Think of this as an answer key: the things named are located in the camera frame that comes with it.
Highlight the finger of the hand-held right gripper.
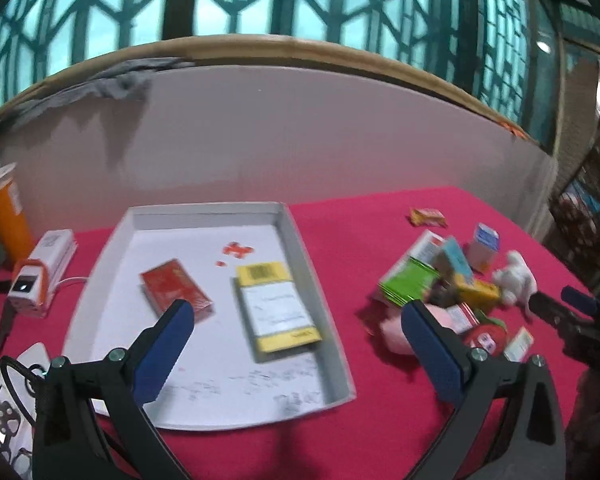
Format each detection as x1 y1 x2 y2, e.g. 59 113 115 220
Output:
529 291 578 335
561 286 600 318

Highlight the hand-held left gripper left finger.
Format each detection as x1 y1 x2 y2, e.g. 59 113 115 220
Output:
32 298 196 480

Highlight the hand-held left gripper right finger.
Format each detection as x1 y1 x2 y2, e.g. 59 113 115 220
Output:
401 300 567 480

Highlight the white plush toy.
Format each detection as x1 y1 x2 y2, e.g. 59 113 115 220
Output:
491 250 538 318

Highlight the light blue box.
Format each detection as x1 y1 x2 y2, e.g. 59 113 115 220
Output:
436 236 475 286

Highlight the white shallow tray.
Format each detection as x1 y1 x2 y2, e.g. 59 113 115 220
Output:
61 201 357 432

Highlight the long white box red side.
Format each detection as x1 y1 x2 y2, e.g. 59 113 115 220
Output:
402 230 446 271

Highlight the pink plush toy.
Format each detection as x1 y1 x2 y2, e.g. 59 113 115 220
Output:
377 305 462 356

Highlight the white red label packet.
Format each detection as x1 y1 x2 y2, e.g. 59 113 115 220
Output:
447 304 482 334

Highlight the small white packet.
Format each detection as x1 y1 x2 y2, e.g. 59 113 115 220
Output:
502 326 535 362

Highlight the red round packet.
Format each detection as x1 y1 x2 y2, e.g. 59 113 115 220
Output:
462 322 508 361

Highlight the green box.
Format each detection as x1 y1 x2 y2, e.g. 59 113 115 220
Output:
378 258 441 307

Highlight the red flat box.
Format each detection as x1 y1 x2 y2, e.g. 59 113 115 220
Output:
139 258 215 320

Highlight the small yellow box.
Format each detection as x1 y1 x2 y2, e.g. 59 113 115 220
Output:
452 280 502 313

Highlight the blue and white box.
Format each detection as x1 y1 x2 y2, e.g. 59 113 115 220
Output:
467 222 501 273

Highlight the yellow and white box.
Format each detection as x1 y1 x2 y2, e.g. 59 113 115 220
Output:
235 261 324 363

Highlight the yellow snack bar packet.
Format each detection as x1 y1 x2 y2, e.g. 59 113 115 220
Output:
409 206 447 227

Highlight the red tablecloth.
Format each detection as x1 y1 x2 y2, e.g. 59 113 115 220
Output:
0 185 600 480

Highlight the white device with orange trim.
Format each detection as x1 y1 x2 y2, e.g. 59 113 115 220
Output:
7 229 77 318

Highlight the orange paper cup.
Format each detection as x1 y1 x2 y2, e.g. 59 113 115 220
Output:
0 162 35 267

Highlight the white partition board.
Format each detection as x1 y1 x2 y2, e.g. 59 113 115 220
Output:
0 35 557 243

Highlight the green window lattice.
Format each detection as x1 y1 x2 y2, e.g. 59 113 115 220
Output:
0 0 563 146

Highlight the black wire basket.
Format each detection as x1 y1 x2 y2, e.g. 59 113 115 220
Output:
550 110 600 286

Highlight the white cable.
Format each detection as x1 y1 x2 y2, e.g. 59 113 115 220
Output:
50 276 88 292

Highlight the black cable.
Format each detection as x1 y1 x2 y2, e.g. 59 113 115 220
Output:
0 355 47 428

